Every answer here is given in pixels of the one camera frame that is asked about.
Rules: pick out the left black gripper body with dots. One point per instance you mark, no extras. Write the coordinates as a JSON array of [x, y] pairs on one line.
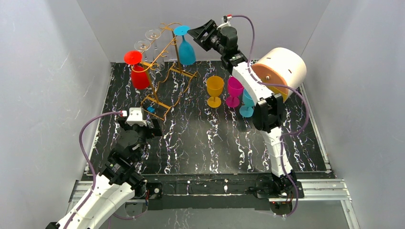
[[152, 123]]

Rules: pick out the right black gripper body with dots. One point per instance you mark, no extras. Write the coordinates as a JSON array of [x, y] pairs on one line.
[[207, 36]]

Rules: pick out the teal blue wine glass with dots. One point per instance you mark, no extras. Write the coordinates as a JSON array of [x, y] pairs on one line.
[[186, 51]]

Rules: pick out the yellow wine glass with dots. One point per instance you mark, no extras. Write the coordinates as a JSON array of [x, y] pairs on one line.
[[215, 85]]

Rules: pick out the gold wire glass rack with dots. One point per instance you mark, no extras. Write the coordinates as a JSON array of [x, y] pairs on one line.
[[163, 64]]

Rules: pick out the magenta wine glass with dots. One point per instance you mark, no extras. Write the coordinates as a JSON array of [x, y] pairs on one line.
[[235, 89]]

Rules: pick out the light blue wine glass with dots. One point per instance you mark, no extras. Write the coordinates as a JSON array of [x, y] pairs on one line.
[[247, 108]]

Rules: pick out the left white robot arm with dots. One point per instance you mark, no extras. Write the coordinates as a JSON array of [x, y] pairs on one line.
[[118, 181]]

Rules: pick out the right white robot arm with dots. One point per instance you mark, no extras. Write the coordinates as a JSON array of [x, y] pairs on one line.
[[267, 118]]

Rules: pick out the clear wine glass rear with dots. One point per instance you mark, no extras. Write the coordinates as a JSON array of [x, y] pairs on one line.
[[152, 35]]

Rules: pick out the clear wine glass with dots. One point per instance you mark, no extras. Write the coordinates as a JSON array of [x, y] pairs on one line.
[[143, 46], [152, 35]]

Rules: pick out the red wine glass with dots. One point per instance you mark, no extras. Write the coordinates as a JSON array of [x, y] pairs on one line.
[[138, 75]]

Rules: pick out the clear wine glass front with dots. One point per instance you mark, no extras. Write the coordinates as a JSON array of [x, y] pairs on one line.
[[143, 46]]

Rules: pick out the black marble pattern mat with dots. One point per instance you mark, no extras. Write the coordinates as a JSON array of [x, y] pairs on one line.
[[198, 139]]

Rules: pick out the white cylindrical drawer box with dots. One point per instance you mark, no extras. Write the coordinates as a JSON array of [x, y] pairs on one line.
[[279, 67]]

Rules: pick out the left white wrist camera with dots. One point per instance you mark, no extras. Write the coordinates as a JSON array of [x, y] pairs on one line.
[[136, 117]]

